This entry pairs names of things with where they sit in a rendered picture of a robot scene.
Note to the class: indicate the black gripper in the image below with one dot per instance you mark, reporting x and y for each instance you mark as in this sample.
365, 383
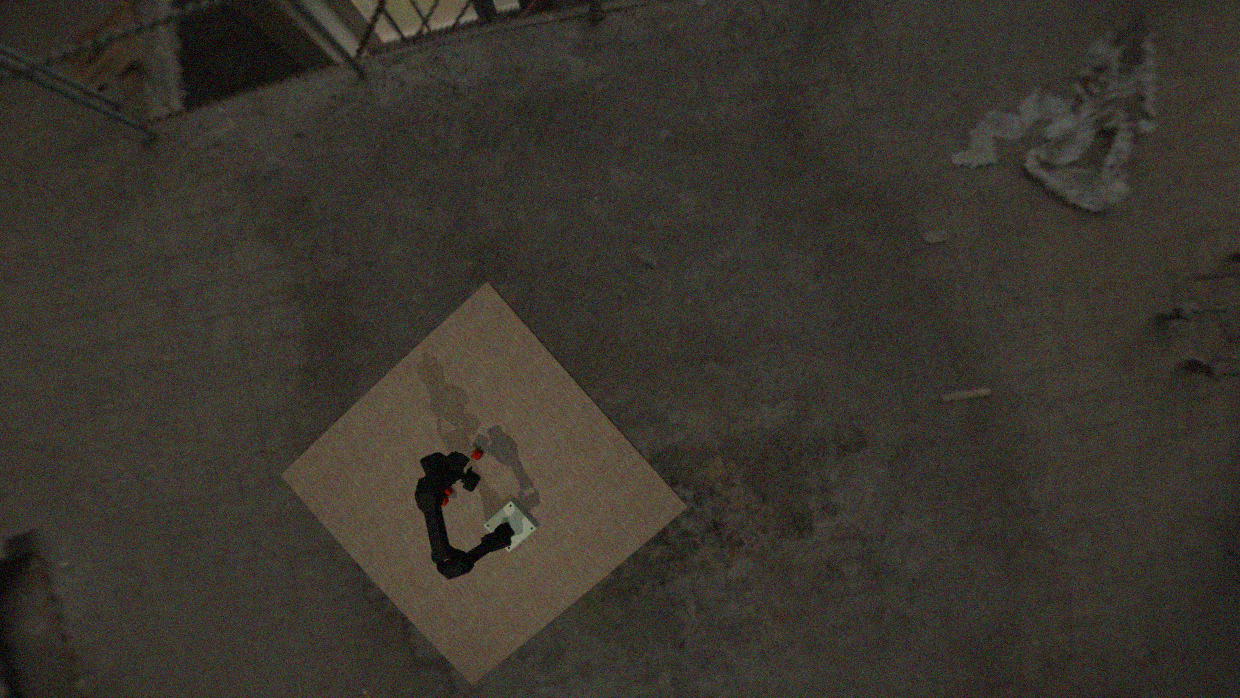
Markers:
469, 479

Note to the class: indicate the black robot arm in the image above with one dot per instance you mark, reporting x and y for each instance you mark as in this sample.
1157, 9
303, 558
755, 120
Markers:
429, 499

